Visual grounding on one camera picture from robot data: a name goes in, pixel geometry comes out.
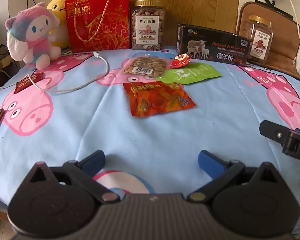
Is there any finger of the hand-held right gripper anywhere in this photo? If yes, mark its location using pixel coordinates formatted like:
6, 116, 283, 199
259, 120, 290, 143

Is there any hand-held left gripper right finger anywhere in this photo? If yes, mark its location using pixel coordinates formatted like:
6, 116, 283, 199
187, 150, 278, 204

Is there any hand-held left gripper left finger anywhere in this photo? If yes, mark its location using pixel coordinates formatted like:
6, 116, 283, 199
27, 150, 120, 204

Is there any orange-red snack packet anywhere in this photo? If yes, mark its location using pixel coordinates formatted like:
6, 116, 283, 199
122, 80, 197, 117

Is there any green snack packet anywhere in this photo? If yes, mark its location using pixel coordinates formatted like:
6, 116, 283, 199
156, 64, 223, 85

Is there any black sheep-print box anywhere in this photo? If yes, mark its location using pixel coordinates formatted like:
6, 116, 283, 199
175, 24, 253, 67

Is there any small red snack packet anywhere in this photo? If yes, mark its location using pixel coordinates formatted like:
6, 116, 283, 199
169, 53, 192, 69

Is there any clear seed snack packet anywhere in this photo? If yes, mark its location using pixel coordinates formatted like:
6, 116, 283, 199
122, 56, 168, 78

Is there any blue pig-print bed sheet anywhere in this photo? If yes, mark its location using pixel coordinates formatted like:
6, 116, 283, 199
0, 46, 300, 220

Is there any brown seat cushion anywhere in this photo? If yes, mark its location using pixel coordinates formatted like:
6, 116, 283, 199
236, 1, 300, 82

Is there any gold-lid jar of pecans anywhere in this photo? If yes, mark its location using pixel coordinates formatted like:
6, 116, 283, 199
246, 15, 274, 65

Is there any small dark red packet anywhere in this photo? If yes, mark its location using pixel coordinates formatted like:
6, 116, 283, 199
15, 72, 46, 94

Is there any red gift box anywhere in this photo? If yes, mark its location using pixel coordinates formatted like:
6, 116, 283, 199
64, 0, 135, 53

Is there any gold-lid jar of cashews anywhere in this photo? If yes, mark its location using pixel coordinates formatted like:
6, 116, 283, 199
131, 0, 164, 51

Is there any pink plush toy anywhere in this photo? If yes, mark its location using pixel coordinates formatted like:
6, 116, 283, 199
4, 1, 62, 70

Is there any wooden headboard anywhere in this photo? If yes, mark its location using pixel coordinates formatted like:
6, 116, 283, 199
49, 0, 242, 48

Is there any yellow duck plush toy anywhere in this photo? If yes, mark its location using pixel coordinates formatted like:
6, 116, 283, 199
46, 0, 70, 48

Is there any white charging cable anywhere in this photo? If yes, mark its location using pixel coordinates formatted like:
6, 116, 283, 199
0, 52, 110, 94

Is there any white power cord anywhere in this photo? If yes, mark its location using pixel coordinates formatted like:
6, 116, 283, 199
271, 0, 300, 83

